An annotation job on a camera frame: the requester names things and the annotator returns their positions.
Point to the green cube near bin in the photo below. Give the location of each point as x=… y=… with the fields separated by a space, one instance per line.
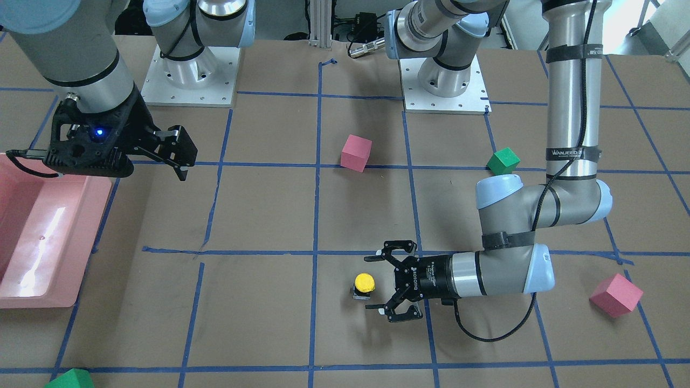
x=73 y=378

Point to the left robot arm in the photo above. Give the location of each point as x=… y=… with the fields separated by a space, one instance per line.
x=511 y=261

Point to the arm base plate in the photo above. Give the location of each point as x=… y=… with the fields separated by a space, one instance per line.
x=205 y=81
x=429 y=88

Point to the pink cube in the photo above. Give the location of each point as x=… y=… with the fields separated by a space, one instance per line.
x=616 y=296
x=355 y=153

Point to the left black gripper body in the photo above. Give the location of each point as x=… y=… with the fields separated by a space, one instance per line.
x=433 y=278

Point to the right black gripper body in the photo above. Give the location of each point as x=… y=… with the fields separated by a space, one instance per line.
x=138 y=122

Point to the green cube near left arm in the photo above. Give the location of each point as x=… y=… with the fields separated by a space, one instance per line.
x=503 y=161

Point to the pink plastic bin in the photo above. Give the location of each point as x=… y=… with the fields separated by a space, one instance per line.
x=48 y=229

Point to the pink cube centre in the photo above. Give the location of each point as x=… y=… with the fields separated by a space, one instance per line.
x=355 y=153

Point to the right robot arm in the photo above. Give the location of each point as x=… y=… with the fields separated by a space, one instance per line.
x=71 y=44

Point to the pink cube far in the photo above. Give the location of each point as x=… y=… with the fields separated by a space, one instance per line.
x=616 y=296

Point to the aluminium frame post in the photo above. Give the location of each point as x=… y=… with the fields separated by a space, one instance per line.
x=320 y=22

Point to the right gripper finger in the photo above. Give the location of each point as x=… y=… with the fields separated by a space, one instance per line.
x=173 y=147

